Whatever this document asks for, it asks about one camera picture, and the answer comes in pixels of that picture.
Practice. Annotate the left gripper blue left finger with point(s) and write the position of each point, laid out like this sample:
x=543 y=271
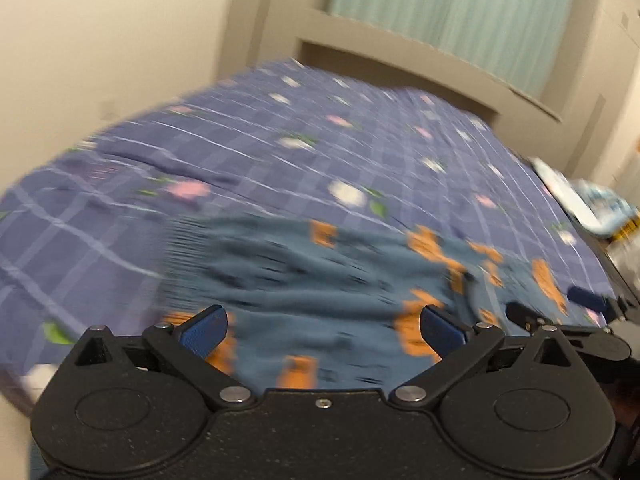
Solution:
x=204 y=332

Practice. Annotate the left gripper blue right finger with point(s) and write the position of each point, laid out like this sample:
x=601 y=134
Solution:
x=442 y=331

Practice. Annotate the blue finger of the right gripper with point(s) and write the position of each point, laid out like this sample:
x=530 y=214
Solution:
x=524 y=317
x=588 y=299

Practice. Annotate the blue orange patterned pants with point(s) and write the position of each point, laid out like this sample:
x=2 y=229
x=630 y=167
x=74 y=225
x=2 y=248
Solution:
x=311 y=305

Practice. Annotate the yellow package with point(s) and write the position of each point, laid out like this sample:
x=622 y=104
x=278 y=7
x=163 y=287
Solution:
x=627 y=231

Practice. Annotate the white blue crumpled cloth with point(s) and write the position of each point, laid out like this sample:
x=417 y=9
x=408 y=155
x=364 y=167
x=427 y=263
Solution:
x=598 y=209

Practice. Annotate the purple plaid floral quilt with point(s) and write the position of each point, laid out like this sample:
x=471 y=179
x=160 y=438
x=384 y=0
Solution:
x=83 y=237

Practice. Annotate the light green curtain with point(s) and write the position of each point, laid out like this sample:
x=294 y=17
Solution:
x=515 y=41

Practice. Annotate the beige headboard cabinet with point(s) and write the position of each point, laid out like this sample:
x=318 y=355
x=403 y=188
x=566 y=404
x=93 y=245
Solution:
x=585 y=123

